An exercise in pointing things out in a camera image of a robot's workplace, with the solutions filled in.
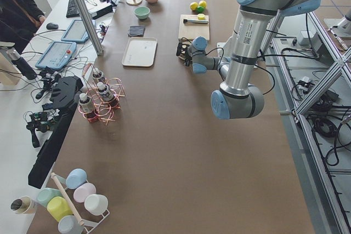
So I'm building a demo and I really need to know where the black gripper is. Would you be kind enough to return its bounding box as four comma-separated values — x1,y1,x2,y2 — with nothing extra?
168,0,194,67

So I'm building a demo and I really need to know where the cream rabbit serving tray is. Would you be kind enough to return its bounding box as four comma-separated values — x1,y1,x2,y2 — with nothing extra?
121,37,157,67

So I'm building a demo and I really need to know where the yellow lemon left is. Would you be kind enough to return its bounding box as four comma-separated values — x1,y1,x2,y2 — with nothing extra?
190,2,199,11

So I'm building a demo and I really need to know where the yellow lemon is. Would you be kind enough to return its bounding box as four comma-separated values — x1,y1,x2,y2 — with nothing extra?
190,2,199,11
199,0,207,8

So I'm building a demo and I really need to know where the yellow lemon right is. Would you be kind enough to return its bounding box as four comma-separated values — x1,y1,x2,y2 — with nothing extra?
199,0,207,8

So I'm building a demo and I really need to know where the green lime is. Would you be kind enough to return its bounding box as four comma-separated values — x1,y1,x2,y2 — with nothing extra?
195,6,205,14

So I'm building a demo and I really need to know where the mint green bowl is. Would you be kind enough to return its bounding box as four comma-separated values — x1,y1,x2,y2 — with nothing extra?
134,7,150,20

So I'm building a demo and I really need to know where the halved lime on board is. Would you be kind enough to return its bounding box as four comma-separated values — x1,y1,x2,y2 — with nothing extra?
197,13,206,21

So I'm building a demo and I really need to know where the wooden cutting board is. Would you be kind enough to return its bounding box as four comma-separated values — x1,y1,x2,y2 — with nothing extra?
178,14,210,42

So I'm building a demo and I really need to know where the folded grey cloth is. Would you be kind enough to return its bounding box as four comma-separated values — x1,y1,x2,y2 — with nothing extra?
128,25,145,37

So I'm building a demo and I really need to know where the black keyboard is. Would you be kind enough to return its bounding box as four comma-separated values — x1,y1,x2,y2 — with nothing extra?
66,0,80,18

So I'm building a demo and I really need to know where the blue teach pendant far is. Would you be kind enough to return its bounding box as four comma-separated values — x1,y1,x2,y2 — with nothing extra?
61,19,89,44

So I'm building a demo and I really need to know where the blue teach pendant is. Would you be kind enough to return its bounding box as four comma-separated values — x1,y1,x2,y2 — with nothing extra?
35,41,77,70
61,19,89,44

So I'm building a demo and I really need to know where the tea bottle back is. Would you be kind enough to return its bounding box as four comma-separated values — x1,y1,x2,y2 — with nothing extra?
92,69,106,87

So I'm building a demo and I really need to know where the tea bottle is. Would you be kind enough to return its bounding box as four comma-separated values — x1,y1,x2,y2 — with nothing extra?
79,93,98,123
92,69,106,87
97,82,120,109

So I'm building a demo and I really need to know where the black computer mouse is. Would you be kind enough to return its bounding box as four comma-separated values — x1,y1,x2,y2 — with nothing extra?
46,22,59,30

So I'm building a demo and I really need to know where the tea bottle middle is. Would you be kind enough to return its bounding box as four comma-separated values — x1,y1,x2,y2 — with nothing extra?
97,82,120,109

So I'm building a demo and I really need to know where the blue teach pendant near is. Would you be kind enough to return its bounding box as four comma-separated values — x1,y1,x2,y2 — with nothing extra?
35,41,77,70

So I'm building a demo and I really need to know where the tea bottle front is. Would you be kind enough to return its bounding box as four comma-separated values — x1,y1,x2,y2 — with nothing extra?
79,93,98,123

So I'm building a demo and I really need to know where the person in dark jacket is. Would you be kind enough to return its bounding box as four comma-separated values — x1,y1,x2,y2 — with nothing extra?
1,0,46,53

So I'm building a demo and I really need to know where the black water bottle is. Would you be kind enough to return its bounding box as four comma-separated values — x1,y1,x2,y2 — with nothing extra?
6,48,37,80

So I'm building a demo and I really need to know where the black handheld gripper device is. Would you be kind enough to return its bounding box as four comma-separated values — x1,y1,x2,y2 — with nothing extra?
26,112,60,148

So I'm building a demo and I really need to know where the light blue cup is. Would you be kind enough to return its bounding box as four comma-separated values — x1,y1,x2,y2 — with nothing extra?
66,168,87,190

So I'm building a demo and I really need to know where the pink cup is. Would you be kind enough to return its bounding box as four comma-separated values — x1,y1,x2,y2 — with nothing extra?
73,182,96,203

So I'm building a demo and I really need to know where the white cup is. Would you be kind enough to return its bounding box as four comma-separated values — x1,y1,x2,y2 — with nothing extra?
84,194,108,216

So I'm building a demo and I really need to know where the mint green cup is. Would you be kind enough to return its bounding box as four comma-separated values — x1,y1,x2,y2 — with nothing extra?
36,187,62,208

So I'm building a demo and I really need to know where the yellow cup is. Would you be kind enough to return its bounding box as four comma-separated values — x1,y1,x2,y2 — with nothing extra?
47,196,73,222

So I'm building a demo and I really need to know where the white cup rack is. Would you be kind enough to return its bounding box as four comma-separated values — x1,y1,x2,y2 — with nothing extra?
50,172,110,233

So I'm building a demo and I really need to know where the grey blue cup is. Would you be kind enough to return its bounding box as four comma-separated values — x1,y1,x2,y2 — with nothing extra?
58,215,84,234

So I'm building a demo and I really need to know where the knife with blue handle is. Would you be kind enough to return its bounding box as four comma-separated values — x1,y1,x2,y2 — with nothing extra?
183,19,209,25

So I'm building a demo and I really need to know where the aluminium frame post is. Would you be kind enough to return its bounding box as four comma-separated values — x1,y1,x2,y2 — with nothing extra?
75,0,104,56

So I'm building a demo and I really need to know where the copper wire bottle rack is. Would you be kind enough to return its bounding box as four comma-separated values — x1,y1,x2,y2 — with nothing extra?
78,63,126,124

